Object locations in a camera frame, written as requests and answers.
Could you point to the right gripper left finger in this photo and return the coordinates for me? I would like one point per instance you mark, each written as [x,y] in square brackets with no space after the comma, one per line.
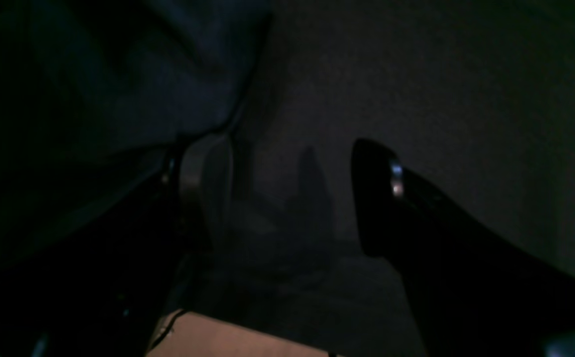
[102,291]

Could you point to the black table cloth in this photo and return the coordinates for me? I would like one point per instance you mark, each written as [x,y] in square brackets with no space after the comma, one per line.
[477,96]

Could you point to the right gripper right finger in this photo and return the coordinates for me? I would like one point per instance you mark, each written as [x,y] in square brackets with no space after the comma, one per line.
[471,292]

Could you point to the dark grey T-shirt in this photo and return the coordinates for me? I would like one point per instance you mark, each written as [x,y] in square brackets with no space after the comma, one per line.
[92,93]

